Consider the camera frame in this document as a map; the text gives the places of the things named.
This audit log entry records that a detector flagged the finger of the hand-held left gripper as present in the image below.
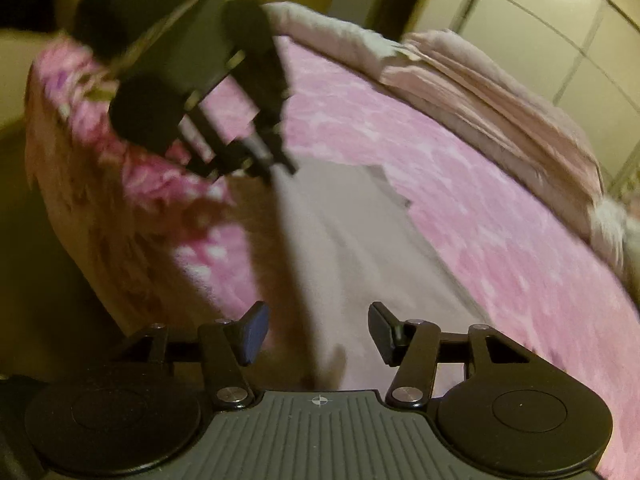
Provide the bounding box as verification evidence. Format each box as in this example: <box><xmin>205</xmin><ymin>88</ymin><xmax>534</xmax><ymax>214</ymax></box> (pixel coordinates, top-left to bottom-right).
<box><xmin>235</xmin><ymin>47</ymin><xmax>300</xmax><ymax>177</ymax></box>
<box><xmin>172</xmin><ymin>92</ymin><xmax>276</xmax><ymax>183</ymax></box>

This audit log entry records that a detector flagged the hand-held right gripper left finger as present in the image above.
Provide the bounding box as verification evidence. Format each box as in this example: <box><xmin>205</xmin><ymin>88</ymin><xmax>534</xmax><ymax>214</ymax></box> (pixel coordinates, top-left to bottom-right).
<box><xmin>112</xmin><ymin>301</ymin><xmax>271</xmax><ymax>409</ymax></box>

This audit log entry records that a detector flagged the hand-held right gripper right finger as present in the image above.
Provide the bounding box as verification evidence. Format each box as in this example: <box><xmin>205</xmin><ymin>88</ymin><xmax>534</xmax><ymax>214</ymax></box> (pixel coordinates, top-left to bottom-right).
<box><xmin>367</xmin><ymin>301</ymin><xmax>541</xmax><ymax>407</ymax></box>

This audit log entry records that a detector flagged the white garment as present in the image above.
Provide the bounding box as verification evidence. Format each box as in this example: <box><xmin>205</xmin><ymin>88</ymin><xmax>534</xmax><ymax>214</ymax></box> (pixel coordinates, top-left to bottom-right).
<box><xmin>220</xmin><ymin>156</ymin><xmax>496</xmax><ymax>392</ymax></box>

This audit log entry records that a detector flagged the pink floral blanket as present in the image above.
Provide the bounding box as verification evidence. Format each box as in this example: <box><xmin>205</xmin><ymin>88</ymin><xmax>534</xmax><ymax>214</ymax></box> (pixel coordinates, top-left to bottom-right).
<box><xmin>25</xmin><ymin>35</ymin><xmax>640</xmax><ymax>467</ymax></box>

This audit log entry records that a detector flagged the beige folded quilt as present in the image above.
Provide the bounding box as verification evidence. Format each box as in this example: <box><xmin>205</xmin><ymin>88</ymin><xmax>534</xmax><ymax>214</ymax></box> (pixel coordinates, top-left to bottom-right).
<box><xmin>265</xmin><ymin>2</ymin><xmax>607</xmax><ymax>241</ymax></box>

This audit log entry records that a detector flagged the cream wardrobe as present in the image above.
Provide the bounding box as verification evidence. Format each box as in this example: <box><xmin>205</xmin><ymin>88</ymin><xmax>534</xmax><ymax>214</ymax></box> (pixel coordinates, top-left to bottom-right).
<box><xmin>400</xmin><ymin>0</ymin><xmax>640</xmax><ymax>196</ymax></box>

